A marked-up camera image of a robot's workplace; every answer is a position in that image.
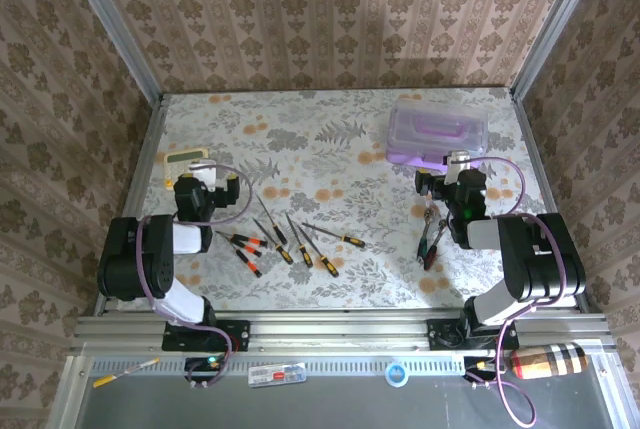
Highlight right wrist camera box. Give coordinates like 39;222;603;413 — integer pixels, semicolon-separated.
445;149;472;174

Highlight plaid fabric pouch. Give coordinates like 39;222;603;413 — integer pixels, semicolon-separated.
508;342;590;381

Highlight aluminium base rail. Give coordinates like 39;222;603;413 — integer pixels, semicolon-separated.
69;312;614;356

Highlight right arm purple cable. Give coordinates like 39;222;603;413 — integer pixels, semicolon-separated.
469;156;571;428

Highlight aluminium frame post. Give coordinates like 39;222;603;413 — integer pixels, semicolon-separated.
56;0;165;100
509;0;610;100

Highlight yellow calculator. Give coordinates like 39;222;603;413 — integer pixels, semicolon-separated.
163;147;210;191

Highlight aluminium table side rail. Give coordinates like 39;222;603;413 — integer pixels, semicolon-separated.
510;88;590;311
92;93;167;318

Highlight clear box with red label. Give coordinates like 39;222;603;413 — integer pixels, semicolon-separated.
247;361;307;389

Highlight purple plastic tool box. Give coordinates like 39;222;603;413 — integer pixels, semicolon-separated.
385;94;490;170

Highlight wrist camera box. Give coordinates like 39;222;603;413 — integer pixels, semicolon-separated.
445;149;472;174
188;158;219;194

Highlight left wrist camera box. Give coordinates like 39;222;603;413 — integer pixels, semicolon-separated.
188;158;219;194

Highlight white blue tape roll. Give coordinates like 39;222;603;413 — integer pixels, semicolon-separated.
384;359;411;387

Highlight pliers with red black handles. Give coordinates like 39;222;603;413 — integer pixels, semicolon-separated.
416;202;437;270
424;217;450;271

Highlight slotted grey cable duct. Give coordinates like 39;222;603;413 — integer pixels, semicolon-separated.
88;356;504;378

